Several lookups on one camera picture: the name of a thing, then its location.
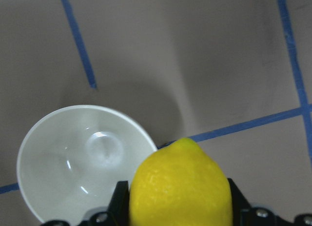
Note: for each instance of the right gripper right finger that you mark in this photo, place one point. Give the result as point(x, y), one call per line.
point(244, 214)

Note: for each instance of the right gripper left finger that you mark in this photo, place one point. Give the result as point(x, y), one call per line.
point(114, 209)

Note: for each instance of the yellow lemon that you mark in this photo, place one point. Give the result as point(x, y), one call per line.
point(180, 185)

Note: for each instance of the white bowl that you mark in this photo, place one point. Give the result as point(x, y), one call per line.
point(71, 160)

